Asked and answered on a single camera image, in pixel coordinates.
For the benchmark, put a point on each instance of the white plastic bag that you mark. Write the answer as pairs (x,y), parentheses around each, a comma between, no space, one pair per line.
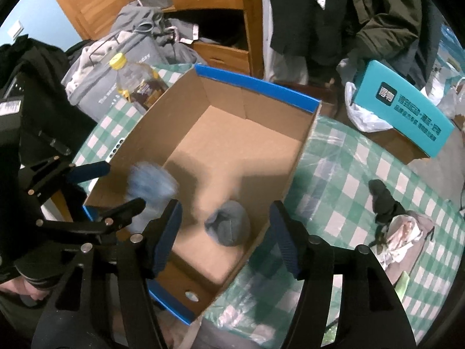
(363,116)

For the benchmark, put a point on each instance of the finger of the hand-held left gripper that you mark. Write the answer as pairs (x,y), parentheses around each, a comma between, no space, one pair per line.
(89,172)
(125,211)

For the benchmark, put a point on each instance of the olive green jacket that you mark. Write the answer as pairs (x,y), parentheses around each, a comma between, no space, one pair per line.
(392,18)

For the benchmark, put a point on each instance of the green checked tablecloth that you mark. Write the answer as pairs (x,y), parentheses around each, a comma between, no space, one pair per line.
(348,174)

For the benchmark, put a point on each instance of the blue-edged cardboard box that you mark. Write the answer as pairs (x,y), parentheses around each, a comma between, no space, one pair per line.
(225,134)

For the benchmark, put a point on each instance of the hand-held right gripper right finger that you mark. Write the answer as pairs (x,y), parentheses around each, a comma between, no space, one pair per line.
(285,241)

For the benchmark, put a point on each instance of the black sock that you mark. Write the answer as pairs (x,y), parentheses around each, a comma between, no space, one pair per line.
(383,200)

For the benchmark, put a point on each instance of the yellow-capped oil bottle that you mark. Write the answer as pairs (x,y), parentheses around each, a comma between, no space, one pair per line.
(140,83)

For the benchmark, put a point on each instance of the dark cloth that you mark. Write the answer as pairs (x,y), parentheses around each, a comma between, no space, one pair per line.
(36,61)

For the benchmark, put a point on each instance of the light fluffy sock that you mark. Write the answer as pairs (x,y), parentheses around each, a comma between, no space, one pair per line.
(152,185)

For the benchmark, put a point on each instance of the clear plastic bag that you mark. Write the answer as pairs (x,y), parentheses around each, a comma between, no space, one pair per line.
(452,91)

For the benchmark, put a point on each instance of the grey fleece-lined sock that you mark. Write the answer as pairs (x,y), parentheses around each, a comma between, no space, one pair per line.
(408,241)

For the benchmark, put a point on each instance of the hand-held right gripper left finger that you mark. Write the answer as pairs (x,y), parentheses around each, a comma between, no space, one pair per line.
(168,234)

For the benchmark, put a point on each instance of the white garment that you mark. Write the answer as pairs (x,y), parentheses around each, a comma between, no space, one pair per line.
(287,67)

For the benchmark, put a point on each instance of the person's left hand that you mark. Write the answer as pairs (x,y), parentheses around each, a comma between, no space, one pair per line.
(18,290)

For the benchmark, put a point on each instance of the grey clothes pile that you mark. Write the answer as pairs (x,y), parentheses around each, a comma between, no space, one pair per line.
(163,29)

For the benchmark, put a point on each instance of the teal cardboard box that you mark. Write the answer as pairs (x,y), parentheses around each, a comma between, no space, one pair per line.
(403,109)

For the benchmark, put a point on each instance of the black hanging jacket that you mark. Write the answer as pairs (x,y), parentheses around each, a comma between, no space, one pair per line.
(308,14)

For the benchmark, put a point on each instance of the white wall socket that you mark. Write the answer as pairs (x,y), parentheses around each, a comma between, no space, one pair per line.
(14,29)

